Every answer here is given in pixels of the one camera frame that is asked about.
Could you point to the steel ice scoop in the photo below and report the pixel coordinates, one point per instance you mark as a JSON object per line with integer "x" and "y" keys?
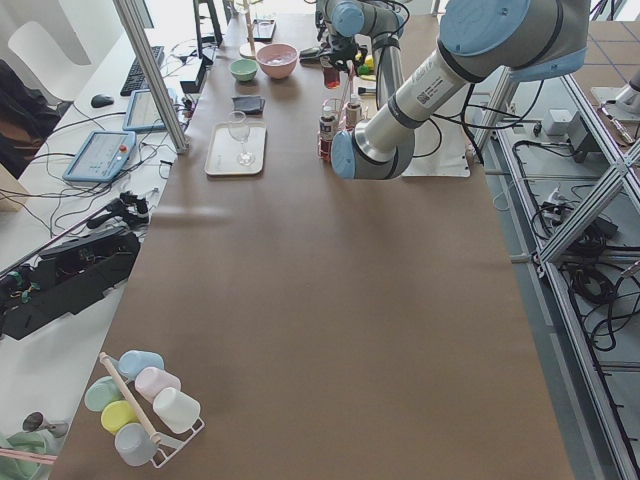
{"x": 313, "y": 55}

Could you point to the yellow cup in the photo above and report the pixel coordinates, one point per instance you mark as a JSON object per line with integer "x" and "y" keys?
{"x": 116, "y": 415}

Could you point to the black equipment case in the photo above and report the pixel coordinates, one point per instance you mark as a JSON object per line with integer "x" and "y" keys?
{"x": 67, "y": 279}

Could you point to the grey cup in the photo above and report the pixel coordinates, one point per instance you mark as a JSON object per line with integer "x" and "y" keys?
{"x": 134, "y": 445}

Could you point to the black glass holder tray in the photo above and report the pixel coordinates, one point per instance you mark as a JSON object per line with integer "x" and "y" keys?
{"x": 263, "y": 29}

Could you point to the copper wire bottle basket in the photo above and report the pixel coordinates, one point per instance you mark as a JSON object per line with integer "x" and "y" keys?
{"x": 338, "y": 104}

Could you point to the wooden glass stand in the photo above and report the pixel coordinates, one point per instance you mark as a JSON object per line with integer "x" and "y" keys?
{"x": 251, "y": 47}

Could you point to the blue cup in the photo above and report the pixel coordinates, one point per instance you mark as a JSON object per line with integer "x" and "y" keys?
{"x": 132, "y": 362}

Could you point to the white cup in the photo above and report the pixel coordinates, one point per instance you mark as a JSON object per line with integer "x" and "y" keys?
{"x": 177, "y": 410}

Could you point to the cream rabbit tray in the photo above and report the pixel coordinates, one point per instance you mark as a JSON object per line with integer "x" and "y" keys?
{"x": 223, "y": 151}

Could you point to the green cup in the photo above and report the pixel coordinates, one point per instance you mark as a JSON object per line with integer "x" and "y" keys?
{"x": 101, "y": 393}

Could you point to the black computer mouse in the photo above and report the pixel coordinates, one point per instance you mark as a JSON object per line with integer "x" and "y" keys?
{"x": 101, "y": 100}

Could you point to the tea bottle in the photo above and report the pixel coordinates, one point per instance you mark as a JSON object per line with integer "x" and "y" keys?
{"x": 353, "y": 111}
{"x": 327, "y": 127}
{"x": 331, "y": 75}

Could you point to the white cup rack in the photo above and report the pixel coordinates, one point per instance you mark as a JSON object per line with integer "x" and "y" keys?
{"x": 158, "y": 448}

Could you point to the pink cup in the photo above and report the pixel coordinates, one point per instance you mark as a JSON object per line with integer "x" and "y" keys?
{"x": 150, "y": 381}

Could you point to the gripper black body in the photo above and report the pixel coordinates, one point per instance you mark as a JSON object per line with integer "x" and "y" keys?
{"x": 342, "y": 51}

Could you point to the clear wine glass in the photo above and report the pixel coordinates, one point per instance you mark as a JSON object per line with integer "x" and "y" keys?
{"x": 239, "y": 130}

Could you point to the teach pendant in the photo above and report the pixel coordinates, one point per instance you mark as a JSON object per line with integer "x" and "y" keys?
{"x": 142, "y": 114}
{"x": 101, "y": 157}

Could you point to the pink bowl of ice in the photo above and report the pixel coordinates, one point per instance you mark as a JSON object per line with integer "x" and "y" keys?
{"x": 277, "y": 60}

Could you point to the teach pendant near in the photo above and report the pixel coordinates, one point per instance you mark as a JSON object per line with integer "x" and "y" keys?
{"x": 101, "y": 157}

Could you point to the aluminium frame post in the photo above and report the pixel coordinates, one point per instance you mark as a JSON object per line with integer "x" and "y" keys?
{"x": 132, "y": 23}

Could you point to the teach pendant far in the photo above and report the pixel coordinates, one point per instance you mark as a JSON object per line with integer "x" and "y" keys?
{"x": 142, "y": 114}

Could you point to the grey folded cloth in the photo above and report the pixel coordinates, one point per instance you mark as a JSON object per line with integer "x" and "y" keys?
{"x": 249, "y": 104}

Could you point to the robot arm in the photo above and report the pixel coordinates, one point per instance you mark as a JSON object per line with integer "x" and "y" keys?
{"x": 340, "y": 22}
{"x": 536, "y": 40}

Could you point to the black keyboard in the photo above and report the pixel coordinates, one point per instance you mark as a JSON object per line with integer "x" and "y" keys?
{"x": 136, "y": 79}

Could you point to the green bowl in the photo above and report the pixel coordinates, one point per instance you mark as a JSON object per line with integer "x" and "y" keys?
{"x": 243, "y": 70}

